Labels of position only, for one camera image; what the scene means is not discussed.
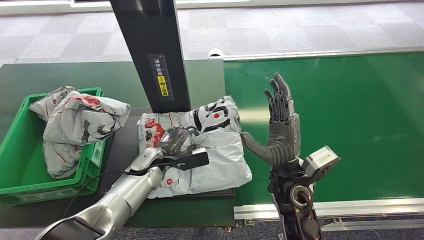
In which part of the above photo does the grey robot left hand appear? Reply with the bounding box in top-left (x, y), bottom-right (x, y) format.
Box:
top-left (156, 125), bottom-right (201, 157)

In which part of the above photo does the green conveyor belt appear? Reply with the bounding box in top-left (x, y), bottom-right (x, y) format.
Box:
top-left (223, 51), bottom-right (424, 207)

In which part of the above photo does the black ruler sticker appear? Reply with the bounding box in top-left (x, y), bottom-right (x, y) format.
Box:
top-left (147, 53), bottom-right (175, 102)

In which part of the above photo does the grey package with red print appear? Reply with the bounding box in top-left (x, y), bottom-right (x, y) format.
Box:
top-left (136, 95), bottom-right (253, 200)

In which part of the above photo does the right wrist camera pale box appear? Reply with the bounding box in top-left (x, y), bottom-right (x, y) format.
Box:
top-left (301, 145), bottom-right (342, 182)

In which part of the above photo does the crumpled grey package bag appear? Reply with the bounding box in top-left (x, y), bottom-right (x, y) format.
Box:
top-left (28, 85), bottom-right (84, 180)
top-left (42, 90), bottom-right (132, 147)

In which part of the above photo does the dark grey machine scan platform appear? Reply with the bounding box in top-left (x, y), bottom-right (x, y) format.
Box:
top-left (96, 106), bottom-right (236, 200)

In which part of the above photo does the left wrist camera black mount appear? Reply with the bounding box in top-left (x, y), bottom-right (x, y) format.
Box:
top-left (125, 147), bottom-right (211, 177)

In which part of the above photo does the green plastic crate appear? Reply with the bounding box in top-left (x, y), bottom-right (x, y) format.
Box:
top-left (0, 86), bottom-right (108, 207)

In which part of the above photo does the dark grey robot right hand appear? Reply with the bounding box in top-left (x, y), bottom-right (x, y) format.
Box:
top-left (239, 72), bottom-right (302, 167)

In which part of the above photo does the dark green machine base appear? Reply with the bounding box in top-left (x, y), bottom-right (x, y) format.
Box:
top-left (0, 58), bottom-right (237, 230)

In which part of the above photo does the yellow label with black characters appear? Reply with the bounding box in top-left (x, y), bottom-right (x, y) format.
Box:
top-left (156, 75), bottom-right (170, 98)

